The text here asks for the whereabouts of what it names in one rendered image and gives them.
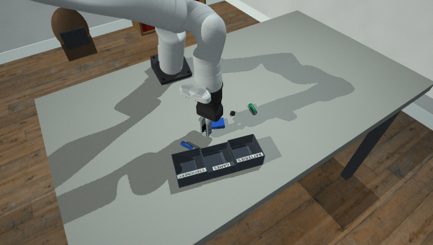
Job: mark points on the green battery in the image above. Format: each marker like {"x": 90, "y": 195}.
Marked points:
{"x": 252, "y": 108}

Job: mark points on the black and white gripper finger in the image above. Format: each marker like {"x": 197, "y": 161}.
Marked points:
{"x": 208, "y": 127}
{"x": 202, "y": 124}

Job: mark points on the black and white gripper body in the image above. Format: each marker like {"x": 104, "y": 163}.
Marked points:
{"x": 208, "y": 93}

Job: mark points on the black three-compartment bin rack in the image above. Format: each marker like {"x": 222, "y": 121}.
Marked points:
{"x": 201, "y": 164}

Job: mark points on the blue aa battery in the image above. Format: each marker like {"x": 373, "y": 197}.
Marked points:
{"x": 186, "y": 145}

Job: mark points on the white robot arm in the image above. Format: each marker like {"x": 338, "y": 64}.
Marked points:
{"x": 167, "y": 16}

